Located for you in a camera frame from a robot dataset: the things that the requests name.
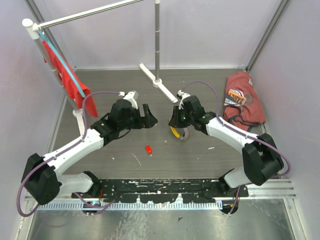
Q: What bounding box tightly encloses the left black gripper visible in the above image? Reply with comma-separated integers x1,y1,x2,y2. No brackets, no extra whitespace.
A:
119,104,158,132

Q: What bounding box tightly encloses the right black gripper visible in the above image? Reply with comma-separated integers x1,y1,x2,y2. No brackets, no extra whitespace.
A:
169,105,195,129

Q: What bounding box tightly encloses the large keyring with yellow handle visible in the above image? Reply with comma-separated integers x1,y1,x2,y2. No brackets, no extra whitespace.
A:
169,126,191,141

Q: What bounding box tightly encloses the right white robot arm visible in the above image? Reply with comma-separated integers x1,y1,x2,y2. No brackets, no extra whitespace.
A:
169,91,284,197

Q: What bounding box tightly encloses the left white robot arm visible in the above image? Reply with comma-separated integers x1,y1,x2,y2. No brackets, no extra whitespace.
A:
21,99,158,205

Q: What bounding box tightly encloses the red key tag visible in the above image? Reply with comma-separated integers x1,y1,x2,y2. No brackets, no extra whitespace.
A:
145,145,153,156

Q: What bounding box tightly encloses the folded maroon t-shirt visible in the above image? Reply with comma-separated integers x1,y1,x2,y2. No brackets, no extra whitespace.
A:
223,71,266,132

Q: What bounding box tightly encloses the red shirt on hanger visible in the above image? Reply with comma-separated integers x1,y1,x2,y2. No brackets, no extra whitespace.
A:
42,40,91,109

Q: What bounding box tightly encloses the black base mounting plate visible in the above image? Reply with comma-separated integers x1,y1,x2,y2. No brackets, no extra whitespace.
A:
80,178,249,204

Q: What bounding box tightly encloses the blue clothes hanger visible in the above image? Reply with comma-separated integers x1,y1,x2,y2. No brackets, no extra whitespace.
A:
37,30,86,98

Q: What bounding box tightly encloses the metal clothes rack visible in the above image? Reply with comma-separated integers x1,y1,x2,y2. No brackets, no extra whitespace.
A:
21,0,179,136

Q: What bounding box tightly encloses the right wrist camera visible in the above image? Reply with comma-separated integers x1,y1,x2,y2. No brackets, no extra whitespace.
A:
176,89,191,103

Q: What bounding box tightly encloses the slotted cable duct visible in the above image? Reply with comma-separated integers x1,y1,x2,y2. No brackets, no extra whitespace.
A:
38,197,223,211

